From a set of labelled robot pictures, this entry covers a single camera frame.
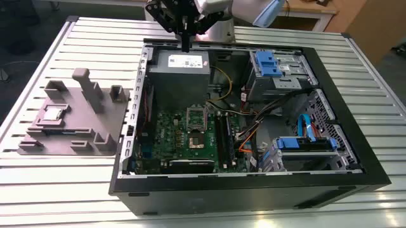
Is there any black graphics card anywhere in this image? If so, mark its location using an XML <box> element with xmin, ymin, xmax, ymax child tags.
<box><xmin>160</xmin><ymin>158</ymin><xmax>216</xmax><ymax>174</ymax></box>

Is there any grey parts rack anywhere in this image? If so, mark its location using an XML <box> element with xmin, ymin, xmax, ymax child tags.
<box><xmin>14</xmin><ymin>68</ymin><xmax>130</xmax><ymax>157</ymax></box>

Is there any red wire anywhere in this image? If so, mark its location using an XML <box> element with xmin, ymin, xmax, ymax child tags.
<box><xmin>143</xmin><ymin>89</ymin><xmax>151</xmax><ymax>125</ymax></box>

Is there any green motherboard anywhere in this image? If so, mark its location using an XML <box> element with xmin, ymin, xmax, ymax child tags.
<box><xmin>132</xmin><ymin>104</ymin><xmax>253</xmax><ymax>174</ymax></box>

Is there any blue drive carrier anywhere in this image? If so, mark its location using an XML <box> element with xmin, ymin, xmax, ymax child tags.
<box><xmin>255</xmin><ymin>51</ymin><xmax>283</xmax><ymax>78</ymax></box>

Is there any black wire bundle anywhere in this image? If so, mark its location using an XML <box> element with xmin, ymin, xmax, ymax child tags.
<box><xmin>236</xmin><ymin>87</ymin><xmax>317</xmax><ymax>139</ymax></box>

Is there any grey power supply unit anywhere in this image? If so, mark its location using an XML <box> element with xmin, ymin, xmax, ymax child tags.
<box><xmin>147</xmin><ymin>50</ymin><xmax>212</xmax><ymax>106</ymax></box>

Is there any grey metal drive cage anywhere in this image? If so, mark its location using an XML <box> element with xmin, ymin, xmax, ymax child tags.
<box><xmin>245</xmin><ymin>49</ymin><xmax>319</xmax><ymax>103</ymax></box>

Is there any hard disk in blue carrier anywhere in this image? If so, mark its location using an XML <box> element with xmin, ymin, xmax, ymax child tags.
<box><xmin>272</xmin><ymin>136</ymin><xmax>339</xmax><ymax>152</ymax></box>

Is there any grey metal disk bay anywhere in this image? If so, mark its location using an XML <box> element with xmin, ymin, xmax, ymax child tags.
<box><xmin>257</xmin><ymin>136</ymin><xmax>360</xmax><ymax>172</ymax></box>

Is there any silver CPU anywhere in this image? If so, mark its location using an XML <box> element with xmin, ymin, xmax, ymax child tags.
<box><xmin>42</xmin><ymin>107</ymin><xmax>65</xmax><ymax>121</ymax></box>

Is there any blue data wire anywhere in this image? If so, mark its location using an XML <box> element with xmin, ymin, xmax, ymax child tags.
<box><xmin>296</xmin><ymin>114</ymin><xmax>317</xmax><ymax>143</ymax></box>

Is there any wooden cabinet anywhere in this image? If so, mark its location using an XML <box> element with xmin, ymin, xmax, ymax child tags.
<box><xmin>325</xmin><ymin>0</ymin><xmax>406</xmax><ymax>66</ymax></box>

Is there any RAM stick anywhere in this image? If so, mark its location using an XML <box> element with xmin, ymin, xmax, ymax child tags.
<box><xmin>40</xmin><ymin>129</ymin><xmax>78</xmax><ymax>136</ymax></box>

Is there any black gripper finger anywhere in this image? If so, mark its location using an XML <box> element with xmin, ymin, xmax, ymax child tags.
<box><xmin>144</xmin><ymin>0</ymin><xmax>187</xmax><ymax>53</ymax></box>
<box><xmin>185</xmin><ymin>10</ymin><xmax>224</xmax><ymax>53</ymax></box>

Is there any black PC case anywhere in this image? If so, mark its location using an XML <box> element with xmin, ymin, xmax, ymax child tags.
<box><xmin>108</xmin><ymin>38</ymin><xmax>392</xmax><ymax>217</ymax></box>

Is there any black RAM slot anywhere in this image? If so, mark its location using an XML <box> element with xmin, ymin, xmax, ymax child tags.
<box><xmin>213</xmin><ymin>113</ymin><xmax>227</xmax><ymax>167</ymax></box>
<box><xmin>223</xmin><ymin>113</ymin><xmax>237</xmax><ymax>167</ymax></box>

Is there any CPU socket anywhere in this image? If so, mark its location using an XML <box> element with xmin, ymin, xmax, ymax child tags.
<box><xmin>187</xmin><ymin>135</ymin><xmax>209</xmax><ymax>150</ymax></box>

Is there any orange wire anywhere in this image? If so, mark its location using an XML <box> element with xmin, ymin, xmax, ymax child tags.
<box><xmin>237</xmin><ymin>122</ymin><xmax>263</xmax><ymax>154</ymax></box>

